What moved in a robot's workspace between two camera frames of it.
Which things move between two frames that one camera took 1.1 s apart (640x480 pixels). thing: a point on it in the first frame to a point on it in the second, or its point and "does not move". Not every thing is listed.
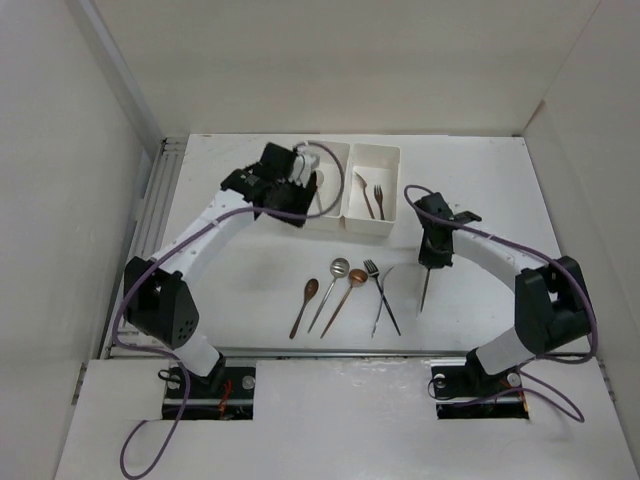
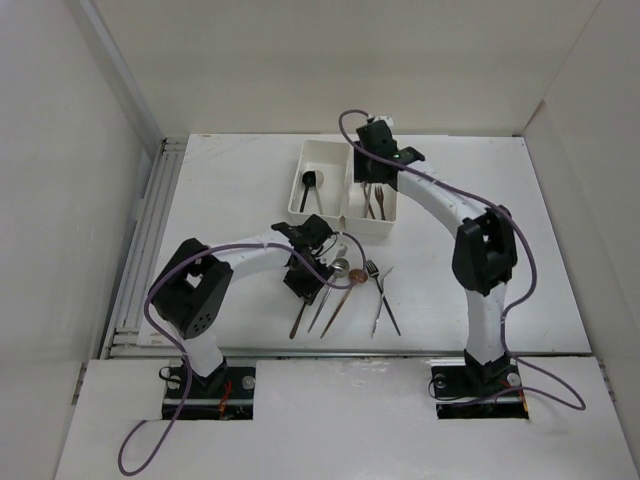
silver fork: (425, 290) to (368, 196)
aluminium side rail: (149, 233) does not move
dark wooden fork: (379, 198) does not move
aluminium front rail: (117, 354) does not move
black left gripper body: (289, 201) to (304, 282)
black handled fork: (373, 271) does not move
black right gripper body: (435, 256) to (373, 173)
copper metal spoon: (356, 277) does not move
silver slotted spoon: (339, 268) does not move
